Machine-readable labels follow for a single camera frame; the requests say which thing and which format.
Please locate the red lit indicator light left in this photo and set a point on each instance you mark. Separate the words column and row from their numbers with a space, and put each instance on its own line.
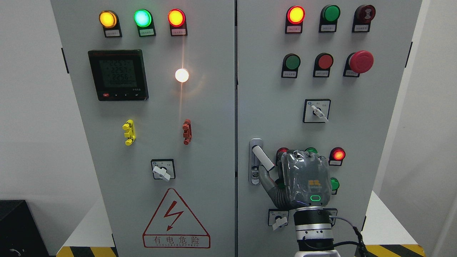
column 177, row 21

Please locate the yellow indicator light top left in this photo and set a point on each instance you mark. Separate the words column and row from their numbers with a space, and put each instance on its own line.
column 110, row 23

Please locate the white lit indicator light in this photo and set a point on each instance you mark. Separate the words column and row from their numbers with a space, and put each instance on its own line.
column 182, row 75

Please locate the green light top right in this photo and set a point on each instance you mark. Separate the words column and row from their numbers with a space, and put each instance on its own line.
column 329, row 18

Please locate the white knob selector switch bottom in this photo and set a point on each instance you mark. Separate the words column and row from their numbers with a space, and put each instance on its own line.
column 277, row 218

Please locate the red emergency stop button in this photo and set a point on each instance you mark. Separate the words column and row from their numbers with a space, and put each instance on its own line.
column 358, row 63

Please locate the black box lower left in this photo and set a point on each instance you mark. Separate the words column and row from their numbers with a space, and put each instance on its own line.
column 19, row 236

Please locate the yellow terminal clip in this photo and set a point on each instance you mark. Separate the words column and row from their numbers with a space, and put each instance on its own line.
column 129, row 133

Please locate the upper right selector switch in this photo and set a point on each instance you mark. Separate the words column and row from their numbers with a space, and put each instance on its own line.
column 316, row 110

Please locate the red lit light middle right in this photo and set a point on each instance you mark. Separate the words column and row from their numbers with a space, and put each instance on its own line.
column 337, row 155

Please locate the green lit indicator light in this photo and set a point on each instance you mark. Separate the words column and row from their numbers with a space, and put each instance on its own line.
column 144, row 22

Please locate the green push button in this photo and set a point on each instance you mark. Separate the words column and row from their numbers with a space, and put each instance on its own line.
column 290, row 65
column 335, row 184

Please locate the dark red buzzer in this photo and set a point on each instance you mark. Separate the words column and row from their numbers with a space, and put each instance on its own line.
column 363, row 17

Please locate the left cabinet door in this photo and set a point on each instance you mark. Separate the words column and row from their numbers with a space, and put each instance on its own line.
column 205, row 169

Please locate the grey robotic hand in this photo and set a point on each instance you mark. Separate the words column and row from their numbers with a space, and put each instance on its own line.
column 306, row 181

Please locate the green push button upper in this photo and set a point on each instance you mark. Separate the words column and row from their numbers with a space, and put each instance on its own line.
column 290, row 65

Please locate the red lit light top right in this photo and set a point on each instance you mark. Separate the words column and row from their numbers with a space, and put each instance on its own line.
column 294, row 20

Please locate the black digital power meter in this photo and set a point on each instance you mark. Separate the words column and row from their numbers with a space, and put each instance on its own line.
column 119, row 75

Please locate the red push button upper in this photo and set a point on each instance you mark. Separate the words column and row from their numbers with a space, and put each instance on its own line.
column 322, row 65

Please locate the black knob selector switch bottom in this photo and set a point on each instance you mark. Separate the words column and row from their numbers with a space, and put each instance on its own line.
column 332, row 212

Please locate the red terminal clip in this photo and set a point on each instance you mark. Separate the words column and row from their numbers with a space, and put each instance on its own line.
column 187, row 132

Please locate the red electric danger sign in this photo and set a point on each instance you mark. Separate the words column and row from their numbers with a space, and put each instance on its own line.
column 174, row 225

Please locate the green light middle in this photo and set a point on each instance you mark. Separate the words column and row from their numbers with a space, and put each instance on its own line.
column 311, row 149

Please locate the green push button lower right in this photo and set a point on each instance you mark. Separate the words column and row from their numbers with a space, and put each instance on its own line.
column 335, row 184

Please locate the left door selector switch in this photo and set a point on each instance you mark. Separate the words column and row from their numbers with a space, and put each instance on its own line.
column 163, row 169

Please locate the right cabinet door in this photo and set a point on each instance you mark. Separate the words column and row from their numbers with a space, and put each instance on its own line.
column 271, row 107

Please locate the silver door handle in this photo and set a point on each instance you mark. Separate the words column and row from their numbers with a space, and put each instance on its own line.
column 257, row 159

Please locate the cabinet door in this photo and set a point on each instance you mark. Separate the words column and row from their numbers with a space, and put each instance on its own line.
column 205, row 169
column 271, row 107

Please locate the red lit light middle left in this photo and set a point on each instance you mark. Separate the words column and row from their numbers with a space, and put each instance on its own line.
column 281, row 151

